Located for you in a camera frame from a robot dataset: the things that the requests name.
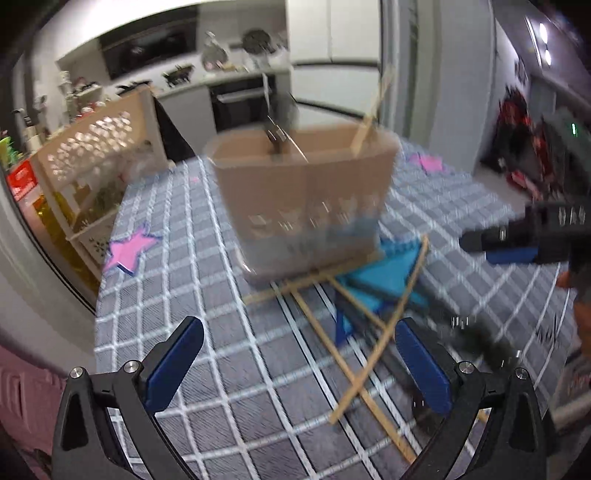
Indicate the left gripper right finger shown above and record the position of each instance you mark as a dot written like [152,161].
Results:
[512,445]

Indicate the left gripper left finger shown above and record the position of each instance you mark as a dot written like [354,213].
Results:
[85,445]

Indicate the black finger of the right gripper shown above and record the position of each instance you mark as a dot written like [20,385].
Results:
[511,243]

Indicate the dark translucent plastic spoon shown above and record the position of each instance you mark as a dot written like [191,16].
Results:
[279,125]

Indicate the person right hand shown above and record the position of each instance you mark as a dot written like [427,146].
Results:
[581,314]

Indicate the wooden chopstick on table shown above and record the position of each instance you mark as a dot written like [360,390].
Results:
[387,335]

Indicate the beige plastic utensil holder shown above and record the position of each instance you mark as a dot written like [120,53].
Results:
[307,203]

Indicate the beige flower-cutout storage rack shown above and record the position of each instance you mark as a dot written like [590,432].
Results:
[84,170]

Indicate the built-in black oven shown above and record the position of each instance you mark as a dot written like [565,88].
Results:
[243,102]

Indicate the black wok on stove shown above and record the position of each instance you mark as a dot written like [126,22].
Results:
[179,75]

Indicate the black range hood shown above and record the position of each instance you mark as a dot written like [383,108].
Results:
[125,52]

